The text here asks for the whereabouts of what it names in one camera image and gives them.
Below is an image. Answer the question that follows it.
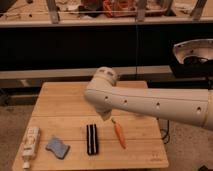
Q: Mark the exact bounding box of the white robot base shell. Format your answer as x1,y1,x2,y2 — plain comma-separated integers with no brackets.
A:
173,39,213,64

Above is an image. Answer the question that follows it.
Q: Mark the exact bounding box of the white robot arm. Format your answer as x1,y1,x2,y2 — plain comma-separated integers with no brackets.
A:
84,67,213,131

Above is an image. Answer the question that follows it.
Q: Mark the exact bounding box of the black striped eraser block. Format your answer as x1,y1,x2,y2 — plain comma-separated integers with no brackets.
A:
86,124,99,155

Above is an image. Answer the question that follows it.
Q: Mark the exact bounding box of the orange carrot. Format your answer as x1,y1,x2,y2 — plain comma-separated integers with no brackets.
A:
111,119,126,149

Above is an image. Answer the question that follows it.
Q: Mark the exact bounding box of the wooden table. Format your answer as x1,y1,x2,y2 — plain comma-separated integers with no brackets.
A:
29,82,169,171

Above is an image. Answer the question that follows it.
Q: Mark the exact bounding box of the blue sponge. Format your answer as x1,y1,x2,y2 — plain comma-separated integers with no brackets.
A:
45,136,70,160

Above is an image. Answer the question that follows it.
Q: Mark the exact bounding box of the black cable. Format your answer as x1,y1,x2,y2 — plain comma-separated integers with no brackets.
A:
161,119,172,145

